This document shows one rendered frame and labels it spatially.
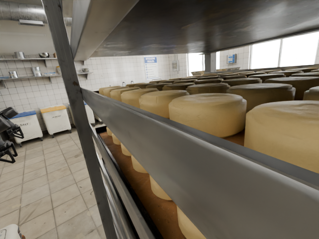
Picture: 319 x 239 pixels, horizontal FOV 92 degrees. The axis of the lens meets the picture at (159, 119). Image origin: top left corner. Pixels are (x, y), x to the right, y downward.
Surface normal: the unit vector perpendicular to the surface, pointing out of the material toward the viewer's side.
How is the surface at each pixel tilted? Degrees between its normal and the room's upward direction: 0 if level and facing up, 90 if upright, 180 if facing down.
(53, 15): 90
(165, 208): 0
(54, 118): 91
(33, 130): 93
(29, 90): 90
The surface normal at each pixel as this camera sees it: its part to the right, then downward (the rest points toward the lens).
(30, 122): 0.66, 0.18
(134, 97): -0.11, 0.30
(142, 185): -0.10, -0.95
